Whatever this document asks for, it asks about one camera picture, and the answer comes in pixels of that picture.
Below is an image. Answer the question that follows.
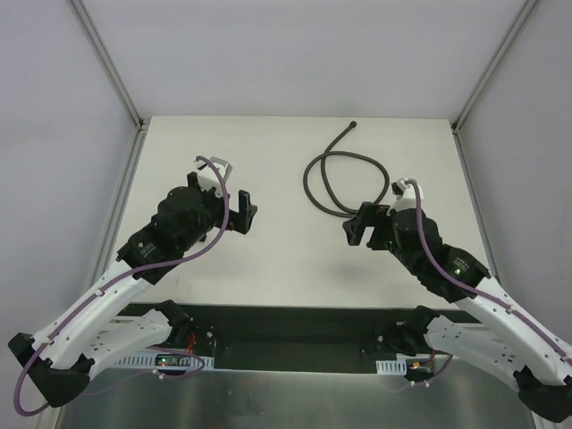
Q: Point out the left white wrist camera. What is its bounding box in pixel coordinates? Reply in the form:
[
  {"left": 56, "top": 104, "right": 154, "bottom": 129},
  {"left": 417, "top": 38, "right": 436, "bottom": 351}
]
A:
[{"left": 195, "top": 156, "right": 232, "bottom": 198}]

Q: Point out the left aluminium frame post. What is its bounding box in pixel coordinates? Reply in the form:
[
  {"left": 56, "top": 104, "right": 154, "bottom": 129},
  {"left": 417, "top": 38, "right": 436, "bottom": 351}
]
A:
[{"left": 66, "top": 0, "right": 151, "bottom": 130}]

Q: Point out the right white slotted cable duct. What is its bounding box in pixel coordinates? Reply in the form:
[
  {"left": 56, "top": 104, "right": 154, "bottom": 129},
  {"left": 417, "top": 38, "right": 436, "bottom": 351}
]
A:
[{"left": 375, "top": 357, "right": 408, "bottom": 376}]

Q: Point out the white slotted cable duct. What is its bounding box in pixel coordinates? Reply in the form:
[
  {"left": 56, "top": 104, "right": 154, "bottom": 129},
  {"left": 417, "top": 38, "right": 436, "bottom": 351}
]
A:
[
  {"left": 375, "top": 357, "right": 408, "bottom": 376},
  {"left": 111, "top": 351, "right": 215, "bottom": 372}
]

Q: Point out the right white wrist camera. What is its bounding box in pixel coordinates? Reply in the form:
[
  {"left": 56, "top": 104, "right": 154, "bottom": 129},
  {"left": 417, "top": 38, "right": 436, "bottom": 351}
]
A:
[{"left": 390, "top": 178, "right": 424, "bottom": 213}]

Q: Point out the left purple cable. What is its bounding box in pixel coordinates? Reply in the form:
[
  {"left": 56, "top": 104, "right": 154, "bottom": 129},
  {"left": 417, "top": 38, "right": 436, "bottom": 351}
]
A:
[{"left": 13, "top": 156, "right": 231, "bottom": 416}]

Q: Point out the left white slotted cable duct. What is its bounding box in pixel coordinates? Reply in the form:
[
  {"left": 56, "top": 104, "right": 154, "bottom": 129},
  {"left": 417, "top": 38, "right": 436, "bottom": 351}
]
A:
[{"left": 111, "top": 351, "right": 215, "bottom": 372}]

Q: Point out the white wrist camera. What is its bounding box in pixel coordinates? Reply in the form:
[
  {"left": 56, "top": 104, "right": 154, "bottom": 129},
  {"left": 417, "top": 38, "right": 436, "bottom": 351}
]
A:
[
  {"left": 390, "top": 178, "right": 424, "bottom": 213},
  {"left": 195, "top": 156, "right": 232, "bottom": 198}
]

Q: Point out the dark grey corrugated hose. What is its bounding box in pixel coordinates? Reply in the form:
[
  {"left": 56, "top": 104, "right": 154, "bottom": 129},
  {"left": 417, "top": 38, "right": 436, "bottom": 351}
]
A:
[{"left": 303, "top": 118, "right": 388, "bottom": 220}]

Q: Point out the aluminium frame post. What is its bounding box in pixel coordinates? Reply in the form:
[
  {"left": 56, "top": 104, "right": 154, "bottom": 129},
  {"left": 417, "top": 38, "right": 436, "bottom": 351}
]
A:
[
  {"left": 450, "top": 0, "right": 542, "bottom": 133},
  {"left": 66, "top": 0, "right": 151, "bottom": 130}
]

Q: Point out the right aluminium frame post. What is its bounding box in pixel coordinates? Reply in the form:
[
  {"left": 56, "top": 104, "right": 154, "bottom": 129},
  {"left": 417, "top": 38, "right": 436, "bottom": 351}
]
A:
[{"left": 450, "top": 0, "right": 542, "bottom": 133}]

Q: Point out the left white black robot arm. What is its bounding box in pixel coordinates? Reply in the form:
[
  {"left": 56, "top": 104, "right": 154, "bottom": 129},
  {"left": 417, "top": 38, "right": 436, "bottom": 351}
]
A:
[{"left": 8, "top": 172, "right": 257, "bottom": 416}]

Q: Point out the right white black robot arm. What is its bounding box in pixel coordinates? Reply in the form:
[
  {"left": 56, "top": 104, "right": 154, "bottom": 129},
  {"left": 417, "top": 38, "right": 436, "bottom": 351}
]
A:
[{"left": 342, "top": 203, "right": 571, "bottom": 423}]

